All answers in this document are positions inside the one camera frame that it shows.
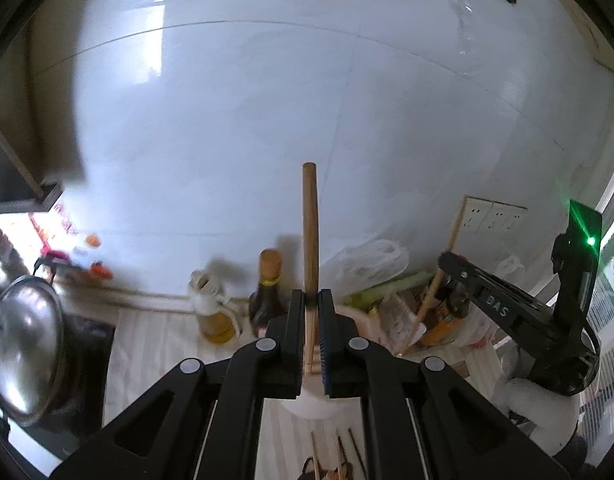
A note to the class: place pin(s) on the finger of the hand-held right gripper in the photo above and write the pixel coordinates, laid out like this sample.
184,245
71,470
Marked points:
497,305

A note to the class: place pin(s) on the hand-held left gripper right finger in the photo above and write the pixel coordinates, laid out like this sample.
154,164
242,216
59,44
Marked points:
325,360

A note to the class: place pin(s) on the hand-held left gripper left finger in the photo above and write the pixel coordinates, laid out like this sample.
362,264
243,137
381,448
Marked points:
299,340

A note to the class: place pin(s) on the white utensil holder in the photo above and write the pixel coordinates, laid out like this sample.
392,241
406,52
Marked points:
312,405

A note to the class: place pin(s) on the light wooden chopstick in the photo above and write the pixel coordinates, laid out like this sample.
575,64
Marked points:
429,300

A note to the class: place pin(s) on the brown wooden chopstick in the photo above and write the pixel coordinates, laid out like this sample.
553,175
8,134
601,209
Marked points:
310,230

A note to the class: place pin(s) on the person's right forearm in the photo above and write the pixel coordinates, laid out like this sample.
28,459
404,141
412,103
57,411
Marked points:
542,405

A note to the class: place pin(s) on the brown-capped dark sauce bottle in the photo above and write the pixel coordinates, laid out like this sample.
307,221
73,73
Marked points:
267,300

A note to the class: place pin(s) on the black-capped orange-label bottle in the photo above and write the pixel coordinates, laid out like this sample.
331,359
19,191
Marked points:
444,327

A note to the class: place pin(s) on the brown paper card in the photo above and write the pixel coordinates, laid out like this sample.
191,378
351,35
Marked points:
460,370

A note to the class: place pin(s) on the clear bag with food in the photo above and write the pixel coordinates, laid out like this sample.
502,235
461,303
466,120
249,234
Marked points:
399,322

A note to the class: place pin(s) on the cooking oil bottle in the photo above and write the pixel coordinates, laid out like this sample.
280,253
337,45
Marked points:
214,315

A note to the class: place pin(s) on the green leek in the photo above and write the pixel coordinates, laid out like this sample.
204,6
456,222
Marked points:
387,287

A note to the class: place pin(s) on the clear plastic bag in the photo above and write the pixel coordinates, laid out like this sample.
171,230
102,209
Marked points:
367,260

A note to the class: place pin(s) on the black stove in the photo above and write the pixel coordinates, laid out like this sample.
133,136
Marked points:
87,360

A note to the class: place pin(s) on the row of colourful containers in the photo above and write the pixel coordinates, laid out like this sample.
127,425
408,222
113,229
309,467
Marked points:
82,255

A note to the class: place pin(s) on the steel pot lid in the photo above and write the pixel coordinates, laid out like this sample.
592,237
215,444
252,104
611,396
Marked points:
22,345

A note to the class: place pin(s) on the white wall socket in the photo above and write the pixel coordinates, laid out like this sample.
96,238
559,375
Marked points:
476,215
516,219
498,217

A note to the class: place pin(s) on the wooden wall cabinet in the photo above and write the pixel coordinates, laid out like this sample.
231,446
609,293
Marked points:
17,160

